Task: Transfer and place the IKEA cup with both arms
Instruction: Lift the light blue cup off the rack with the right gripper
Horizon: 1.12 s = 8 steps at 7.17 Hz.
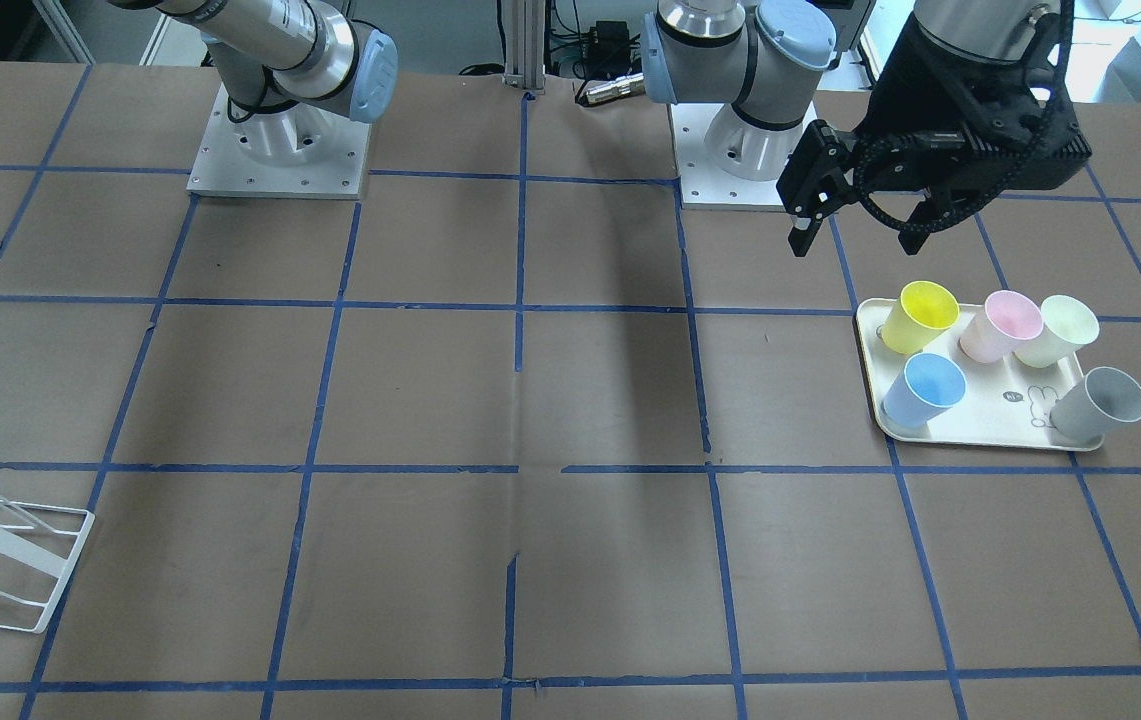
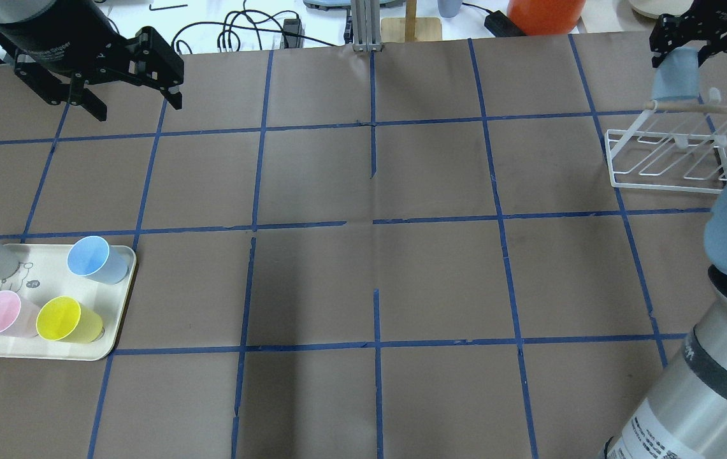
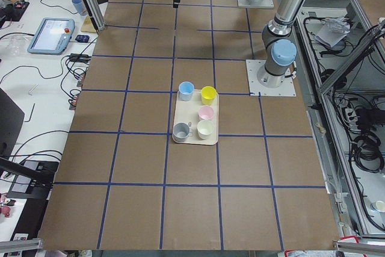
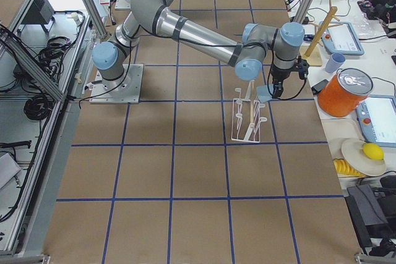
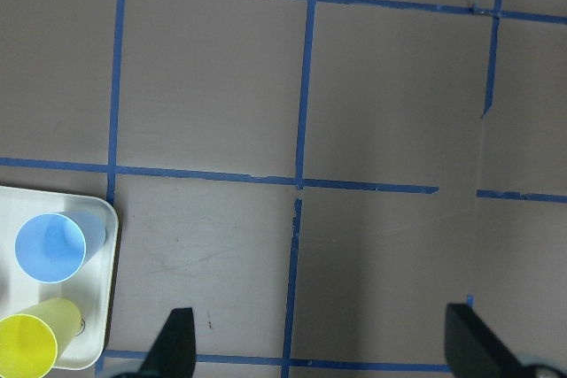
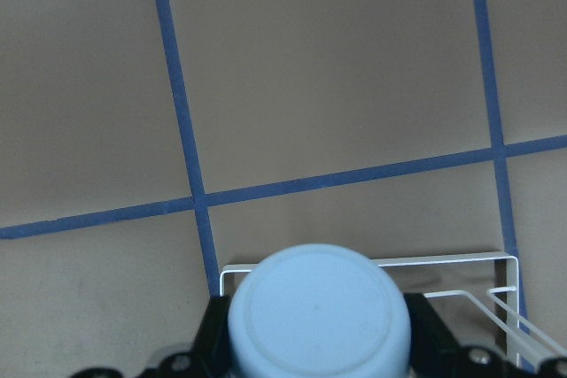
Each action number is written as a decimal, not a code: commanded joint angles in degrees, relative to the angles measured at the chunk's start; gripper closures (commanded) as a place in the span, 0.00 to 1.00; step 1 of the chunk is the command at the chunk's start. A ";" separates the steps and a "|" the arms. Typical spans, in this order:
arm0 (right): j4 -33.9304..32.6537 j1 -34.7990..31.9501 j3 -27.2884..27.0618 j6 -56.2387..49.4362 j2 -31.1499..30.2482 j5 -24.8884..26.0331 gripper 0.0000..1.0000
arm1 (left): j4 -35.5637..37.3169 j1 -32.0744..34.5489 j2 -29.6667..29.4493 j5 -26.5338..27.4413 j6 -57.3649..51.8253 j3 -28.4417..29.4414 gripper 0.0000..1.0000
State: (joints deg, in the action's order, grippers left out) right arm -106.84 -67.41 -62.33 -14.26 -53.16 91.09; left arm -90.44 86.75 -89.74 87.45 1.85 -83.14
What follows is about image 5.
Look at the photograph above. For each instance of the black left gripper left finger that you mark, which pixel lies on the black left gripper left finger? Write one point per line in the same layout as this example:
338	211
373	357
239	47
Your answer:
174	352

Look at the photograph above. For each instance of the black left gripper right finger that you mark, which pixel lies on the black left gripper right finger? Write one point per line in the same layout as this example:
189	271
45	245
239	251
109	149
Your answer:
473	350

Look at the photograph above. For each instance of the yellow plastic cup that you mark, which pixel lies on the yellow plastic cup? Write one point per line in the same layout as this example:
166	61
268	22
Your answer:
33	339

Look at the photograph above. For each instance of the blue plastic cup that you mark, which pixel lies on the blue plastic cup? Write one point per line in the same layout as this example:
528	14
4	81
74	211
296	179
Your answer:
53	247

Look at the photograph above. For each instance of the cream plastic tray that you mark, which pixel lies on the cream plastic tray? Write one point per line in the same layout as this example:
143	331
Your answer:
89	289

